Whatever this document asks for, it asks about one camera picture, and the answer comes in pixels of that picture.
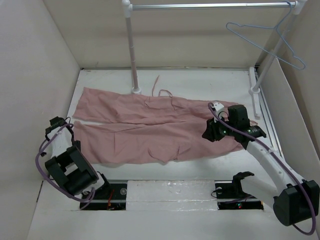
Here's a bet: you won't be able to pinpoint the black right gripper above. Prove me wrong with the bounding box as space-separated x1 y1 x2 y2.
201 113 237 142

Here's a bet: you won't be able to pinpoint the pink trousers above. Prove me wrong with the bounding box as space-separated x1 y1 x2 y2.
73 87 242 165

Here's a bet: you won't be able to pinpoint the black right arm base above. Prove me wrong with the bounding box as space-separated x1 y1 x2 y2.
211 171 264 211

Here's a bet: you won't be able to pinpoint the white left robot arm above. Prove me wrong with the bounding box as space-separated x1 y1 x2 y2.
44 116 112 200

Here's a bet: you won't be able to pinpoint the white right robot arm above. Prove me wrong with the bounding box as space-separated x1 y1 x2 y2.
202 102 320 235

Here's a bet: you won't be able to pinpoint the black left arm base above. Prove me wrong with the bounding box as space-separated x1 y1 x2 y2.
79 182 128 211

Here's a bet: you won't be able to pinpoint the white clothes rack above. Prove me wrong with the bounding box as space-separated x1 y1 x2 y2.
121 0 307 118

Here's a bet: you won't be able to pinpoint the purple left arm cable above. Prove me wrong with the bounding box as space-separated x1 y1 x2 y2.
35 123 97 210

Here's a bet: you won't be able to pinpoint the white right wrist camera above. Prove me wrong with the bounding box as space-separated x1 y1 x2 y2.
211 102 225 117

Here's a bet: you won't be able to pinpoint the blue wire hanger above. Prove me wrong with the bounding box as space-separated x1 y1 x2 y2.
225 0 306 71

